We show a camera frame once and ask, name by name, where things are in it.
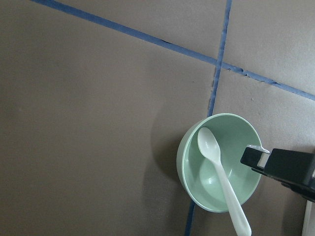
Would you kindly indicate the white ceramic spoon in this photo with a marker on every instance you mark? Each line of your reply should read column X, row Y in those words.
column 209, row 148

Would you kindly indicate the white square tray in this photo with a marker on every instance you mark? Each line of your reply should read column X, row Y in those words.
column 309, row 220

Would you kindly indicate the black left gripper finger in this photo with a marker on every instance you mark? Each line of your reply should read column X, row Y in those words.
column 293, row 169

